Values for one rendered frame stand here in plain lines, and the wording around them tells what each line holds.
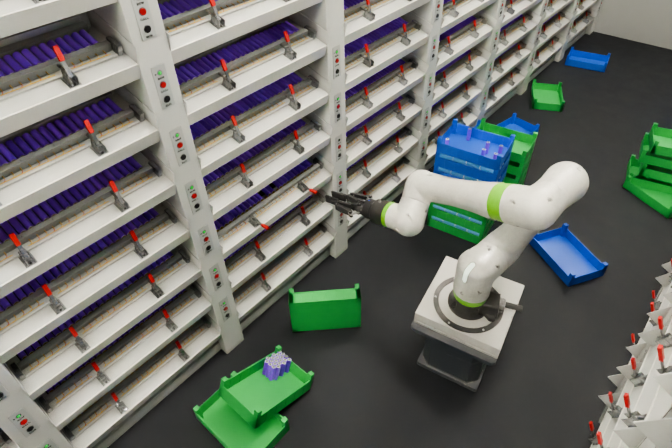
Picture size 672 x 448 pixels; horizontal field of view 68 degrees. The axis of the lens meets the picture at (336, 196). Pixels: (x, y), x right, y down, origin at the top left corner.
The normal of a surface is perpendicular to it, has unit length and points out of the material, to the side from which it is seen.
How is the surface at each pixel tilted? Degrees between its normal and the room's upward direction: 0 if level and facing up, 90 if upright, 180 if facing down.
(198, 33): 17
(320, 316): 90
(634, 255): 0
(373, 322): 0
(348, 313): 90
